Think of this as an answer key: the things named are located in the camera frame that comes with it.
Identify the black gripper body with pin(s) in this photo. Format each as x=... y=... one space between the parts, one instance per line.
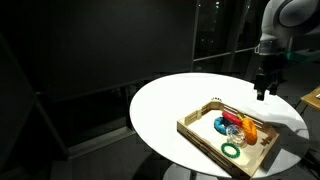
x=270 y=65

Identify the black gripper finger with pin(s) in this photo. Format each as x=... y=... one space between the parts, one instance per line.
x=260 y=87
x=273 y=87

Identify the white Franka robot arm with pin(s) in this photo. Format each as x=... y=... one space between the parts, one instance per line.
x=293 y=20

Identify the white table pedestal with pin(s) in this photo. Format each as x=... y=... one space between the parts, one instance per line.
x=180 y=173

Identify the wooden side table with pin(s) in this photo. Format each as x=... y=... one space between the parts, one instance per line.
x=311 y=98

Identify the wooden slatted tray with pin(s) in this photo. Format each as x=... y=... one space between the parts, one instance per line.
x=196 y=138

